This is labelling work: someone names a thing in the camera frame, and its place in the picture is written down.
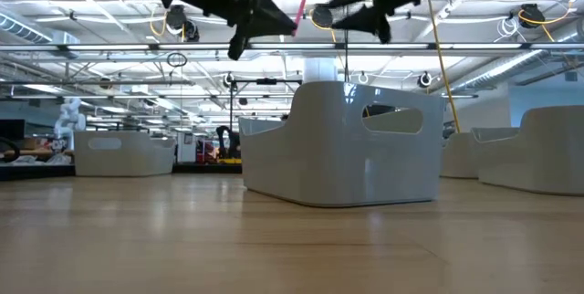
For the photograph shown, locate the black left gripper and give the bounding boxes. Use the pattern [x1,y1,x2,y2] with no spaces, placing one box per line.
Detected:
[226,0,298,61]

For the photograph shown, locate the long pink crayon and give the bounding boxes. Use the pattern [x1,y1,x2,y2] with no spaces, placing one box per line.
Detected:
[291,0,310,38]

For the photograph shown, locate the grey plastic bin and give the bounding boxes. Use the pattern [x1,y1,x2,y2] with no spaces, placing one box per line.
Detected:
[237,79,446,209]
[73,130,177,178]
[470,104,584,197]
[439,131,481,180]

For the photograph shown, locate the black background robot station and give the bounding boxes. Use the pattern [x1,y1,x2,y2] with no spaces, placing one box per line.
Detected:
[214,77,305,162]

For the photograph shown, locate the white structural column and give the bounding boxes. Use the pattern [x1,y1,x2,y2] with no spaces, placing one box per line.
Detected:
[301,56,339,85]

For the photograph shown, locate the long overhead light bar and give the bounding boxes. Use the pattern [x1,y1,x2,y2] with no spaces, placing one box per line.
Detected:
[0,41,584,52]

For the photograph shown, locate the white humanoid robot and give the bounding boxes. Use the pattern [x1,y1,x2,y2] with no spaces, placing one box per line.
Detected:
[53,97,88,152]

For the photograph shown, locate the black monitor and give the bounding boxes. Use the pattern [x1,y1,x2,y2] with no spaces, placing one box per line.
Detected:
[0,118,26,141]

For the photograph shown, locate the black hanging cable loop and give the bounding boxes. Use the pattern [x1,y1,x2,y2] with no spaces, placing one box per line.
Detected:
[165,51,189,68]

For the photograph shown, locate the yellow hanging cable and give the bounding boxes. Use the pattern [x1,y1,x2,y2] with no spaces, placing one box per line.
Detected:
[425,0,462,134]

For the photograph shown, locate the black aluminium table frame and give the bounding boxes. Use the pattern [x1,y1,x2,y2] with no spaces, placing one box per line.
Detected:
[0,161,244,183]

